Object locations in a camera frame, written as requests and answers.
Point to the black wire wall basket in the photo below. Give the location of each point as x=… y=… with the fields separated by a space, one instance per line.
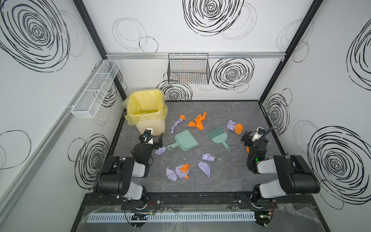
x=189 y=68

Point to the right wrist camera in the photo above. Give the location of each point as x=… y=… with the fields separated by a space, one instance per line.
x=258 y=134

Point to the white wire wall shelf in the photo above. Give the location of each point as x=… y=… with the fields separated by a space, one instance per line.
x=92 y=97

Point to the purple paper scrap front centre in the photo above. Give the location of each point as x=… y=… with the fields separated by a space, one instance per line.
x=205 y=168

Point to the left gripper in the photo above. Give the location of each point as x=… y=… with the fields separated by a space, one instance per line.
x=152 y=142

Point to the orange paper scrap front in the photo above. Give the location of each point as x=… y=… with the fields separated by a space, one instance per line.
x=184 y=168

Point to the beige plastic trash bin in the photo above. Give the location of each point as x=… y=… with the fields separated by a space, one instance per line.
x=155 y=124

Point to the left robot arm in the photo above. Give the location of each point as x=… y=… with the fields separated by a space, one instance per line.
x=116 y=174

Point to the yellow plastic bin liner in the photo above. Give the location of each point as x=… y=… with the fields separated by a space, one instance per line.
x=145 y=105

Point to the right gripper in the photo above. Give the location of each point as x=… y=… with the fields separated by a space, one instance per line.
x=256 y=142

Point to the purple paper under orange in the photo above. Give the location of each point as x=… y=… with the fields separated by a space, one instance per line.
x=181 y=174

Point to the purple paper scrap right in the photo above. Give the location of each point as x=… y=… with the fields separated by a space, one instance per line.
x=231 y=125

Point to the white slotted cable duct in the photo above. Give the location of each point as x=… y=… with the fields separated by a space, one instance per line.
x=171 y=217

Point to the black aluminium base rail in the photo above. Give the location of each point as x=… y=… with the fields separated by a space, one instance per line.
x=160 y=201

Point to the purple paper scrap front left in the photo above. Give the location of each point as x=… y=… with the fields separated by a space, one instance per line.
x=171 y=175

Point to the green hand brush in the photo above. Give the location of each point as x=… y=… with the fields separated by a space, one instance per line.
x=219 y=136

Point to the green plastic dustpan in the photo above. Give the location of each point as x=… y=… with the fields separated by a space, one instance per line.
x=184 y=140

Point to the orange paper scrap cluster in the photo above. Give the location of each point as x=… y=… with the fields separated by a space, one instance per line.
x=198 y=122

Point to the purple paper scrap near left gripper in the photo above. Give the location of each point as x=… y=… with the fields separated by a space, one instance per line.
x=160 y=150

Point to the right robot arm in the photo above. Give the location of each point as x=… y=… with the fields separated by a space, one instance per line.
x=294 y=176

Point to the orange paper scrap right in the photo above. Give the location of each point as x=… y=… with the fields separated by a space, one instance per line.
x=238 y=128

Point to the long purple paper scrap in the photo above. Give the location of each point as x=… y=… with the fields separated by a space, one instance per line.
x=176 y=123

